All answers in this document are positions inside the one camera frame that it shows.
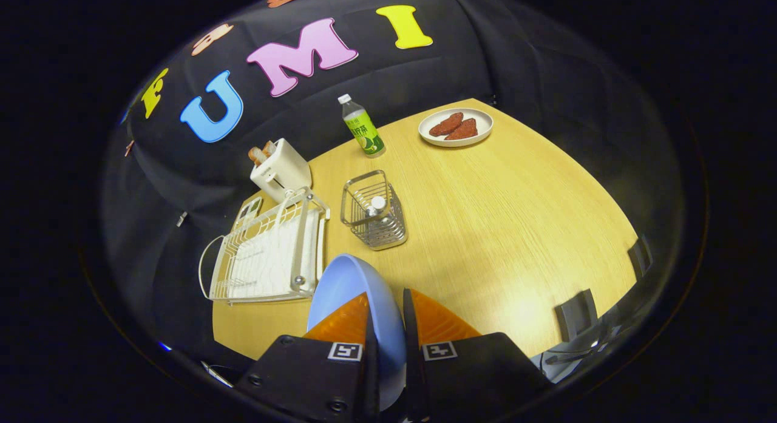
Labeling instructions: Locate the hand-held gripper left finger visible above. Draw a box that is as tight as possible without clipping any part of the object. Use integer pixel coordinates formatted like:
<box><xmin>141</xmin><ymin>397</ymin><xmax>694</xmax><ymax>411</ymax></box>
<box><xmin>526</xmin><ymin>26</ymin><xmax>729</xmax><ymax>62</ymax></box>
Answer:
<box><xmin>234</xmin><ymin>291</ymin><xmax>382</xmax><ymax>423</ymax></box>

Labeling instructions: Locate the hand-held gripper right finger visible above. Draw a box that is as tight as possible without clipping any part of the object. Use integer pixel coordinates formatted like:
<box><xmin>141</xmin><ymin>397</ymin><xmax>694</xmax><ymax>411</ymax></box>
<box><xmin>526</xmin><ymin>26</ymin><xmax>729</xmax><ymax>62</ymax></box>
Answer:
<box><xmin>402</xmin><ymin>288</ymin><xmax>554</xmax><ymax>423</ymax></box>

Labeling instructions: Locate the light blue plate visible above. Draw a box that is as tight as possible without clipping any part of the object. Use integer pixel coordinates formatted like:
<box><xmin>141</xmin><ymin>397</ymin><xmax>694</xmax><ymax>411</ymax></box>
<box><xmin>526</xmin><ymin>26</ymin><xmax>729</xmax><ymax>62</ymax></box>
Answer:
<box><xmin>307</xmin><ymin>254</ymin><xmax>406</xmax><ymax>411</ymax></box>

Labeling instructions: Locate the silver wire basket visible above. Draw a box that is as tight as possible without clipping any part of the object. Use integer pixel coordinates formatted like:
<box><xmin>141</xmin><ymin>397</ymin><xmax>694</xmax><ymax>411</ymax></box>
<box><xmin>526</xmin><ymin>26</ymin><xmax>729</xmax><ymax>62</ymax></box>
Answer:
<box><xmin>340</xmin><ymin>170</ymin><xmax>409</xmax><ymax>251</ymax></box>

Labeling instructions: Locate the white wire dish rack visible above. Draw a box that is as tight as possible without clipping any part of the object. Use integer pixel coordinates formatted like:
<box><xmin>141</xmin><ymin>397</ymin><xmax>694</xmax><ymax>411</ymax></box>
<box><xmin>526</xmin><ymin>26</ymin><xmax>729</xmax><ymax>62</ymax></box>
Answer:
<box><xmin>198</xmin><ymin>187</ymin><xmax>331</xmax><ymax>305</ymax></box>

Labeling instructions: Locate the silver spoon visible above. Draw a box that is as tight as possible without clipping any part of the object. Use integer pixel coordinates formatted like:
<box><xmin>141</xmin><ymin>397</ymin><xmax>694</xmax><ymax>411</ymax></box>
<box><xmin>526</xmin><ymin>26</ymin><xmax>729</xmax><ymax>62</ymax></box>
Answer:
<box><xmin>364</xmin><ymin>195</ymin><xmax>389</xmax><ymax>226</ymax></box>

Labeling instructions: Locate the white compartment condiment dish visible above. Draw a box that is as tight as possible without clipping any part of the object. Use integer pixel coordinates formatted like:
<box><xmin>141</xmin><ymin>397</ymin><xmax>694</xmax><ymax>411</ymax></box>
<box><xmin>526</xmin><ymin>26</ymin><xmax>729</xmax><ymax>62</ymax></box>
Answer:
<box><xmin>234</xmin><ymin>195</ymin><xmax>265</xmax><ymax>229</ymax></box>

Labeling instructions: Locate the white round plate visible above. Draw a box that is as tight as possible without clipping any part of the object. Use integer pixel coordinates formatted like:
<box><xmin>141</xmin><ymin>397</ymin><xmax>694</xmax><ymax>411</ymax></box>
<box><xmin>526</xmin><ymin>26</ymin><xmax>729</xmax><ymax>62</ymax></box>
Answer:
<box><xmin>418</xmin><ymin>107</ymin><xmax>494</xmax><ymax>147</ymax></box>

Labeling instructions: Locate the dark grey chair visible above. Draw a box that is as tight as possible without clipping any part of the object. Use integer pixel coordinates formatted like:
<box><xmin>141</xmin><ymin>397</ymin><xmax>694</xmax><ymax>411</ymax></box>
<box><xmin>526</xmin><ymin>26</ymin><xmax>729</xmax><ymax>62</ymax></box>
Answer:
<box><xmin>626</xmin><ymin>235</ymin><xmax>653</xmax><ymax>281</ymax></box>
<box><xmin>554</xmin><ymin>288</ymin><xmax>599</xmax><ymax>342</ymax></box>

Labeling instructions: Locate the white toaster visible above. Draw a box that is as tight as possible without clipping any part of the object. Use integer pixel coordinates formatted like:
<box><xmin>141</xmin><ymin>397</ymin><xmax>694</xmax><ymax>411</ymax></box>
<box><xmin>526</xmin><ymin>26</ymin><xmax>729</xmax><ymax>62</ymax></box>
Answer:
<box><xmin>249</xmin><ymin>138</ymin><xmax>313</xmax><ymax>204</ymax></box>

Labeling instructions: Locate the green label drink bottle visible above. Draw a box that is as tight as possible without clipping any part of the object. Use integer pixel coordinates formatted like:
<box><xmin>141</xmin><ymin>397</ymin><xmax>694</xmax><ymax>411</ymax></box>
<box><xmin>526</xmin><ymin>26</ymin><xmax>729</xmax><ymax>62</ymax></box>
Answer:
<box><xmin>338</xmin><ymin>93</ymin><xmax>386</xmax><ymax>159</ymax></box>

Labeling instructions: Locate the red meat piece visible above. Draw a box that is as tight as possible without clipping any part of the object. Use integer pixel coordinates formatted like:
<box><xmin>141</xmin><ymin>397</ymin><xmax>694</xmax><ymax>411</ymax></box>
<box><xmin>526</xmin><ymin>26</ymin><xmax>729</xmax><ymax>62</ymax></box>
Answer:
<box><xmin>429</xmin><ymin>112</ymin><xmax>464</xmax><ymax>137</ymax></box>
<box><xmin>444</xmin><ymin>118</ymin><xmax>478</xmax><ymax>141</ymax></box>

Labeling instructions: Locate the black backdrop cloth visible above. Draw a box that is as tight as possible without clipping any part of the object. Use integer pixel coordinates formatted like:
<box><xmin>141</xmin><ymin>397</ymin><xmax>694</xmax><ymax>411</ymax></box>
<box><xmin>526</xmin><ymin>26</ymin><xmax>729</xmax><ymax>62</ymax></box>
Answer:
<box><xmin>100</xmin><ymin>0</ymin><xmax>687</xmax><ymax>351</ymax></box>

